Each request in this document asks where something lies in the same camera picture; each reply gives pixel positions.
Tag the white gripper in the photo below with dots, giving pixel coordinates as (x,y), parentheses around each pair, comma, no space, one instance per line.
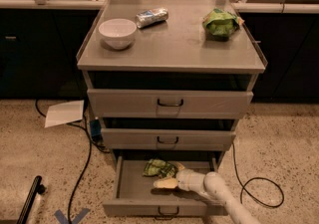
(183,179)

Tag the green jalapeno chip bag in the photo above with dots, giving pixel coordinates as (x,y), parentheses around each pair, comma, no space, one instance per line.
(159,168)

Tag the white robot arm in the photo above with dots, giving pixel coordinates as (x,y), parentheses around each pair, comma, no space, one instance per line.
(209,186)

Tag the grey bottom drawer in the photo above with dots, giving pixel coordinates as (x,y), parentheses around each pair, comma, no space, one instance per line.
(135,195)

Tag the grey drawer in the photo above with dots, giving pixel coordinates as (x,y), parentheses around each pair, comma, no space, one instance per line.
(135,195)
(169,104)
(167,139)

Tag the grey middle drawer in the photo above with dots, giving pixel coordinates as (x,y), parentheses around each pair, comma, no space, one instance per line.
(167,139)

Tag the grey drawer cabinet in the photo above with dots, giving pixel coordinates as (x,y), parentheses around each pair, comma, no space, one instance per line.
(174,55)

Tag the grey top drawer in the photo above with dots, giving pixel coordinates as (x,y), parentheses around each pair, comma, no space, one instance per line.
(169,104)

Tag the crumpled green chip bag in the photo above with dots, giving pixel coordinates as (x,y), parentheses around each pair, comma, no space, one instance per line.
(221,24)

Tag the dark counter cabinets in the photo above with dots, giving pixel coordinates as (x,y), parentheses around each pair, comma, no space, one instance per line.
(38,49)

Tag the blue power box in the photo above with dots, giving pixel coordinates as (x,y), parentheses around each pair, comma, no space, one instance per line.
(95,128)

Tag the white paper sheet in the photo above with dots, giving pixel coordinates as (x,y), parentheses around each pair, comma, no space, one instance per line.
(64,113)

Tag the white ceramic bowl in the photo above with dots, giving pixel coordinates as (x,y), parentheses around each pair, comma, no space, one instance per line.
(118,33)

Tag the crushed silver blue can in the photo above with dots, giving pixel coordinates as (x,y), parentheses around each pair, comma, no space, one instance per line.
(150,17)

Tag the black bar handle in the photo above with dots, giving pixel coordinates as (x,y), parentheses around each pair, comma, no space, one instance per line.
(37,188)

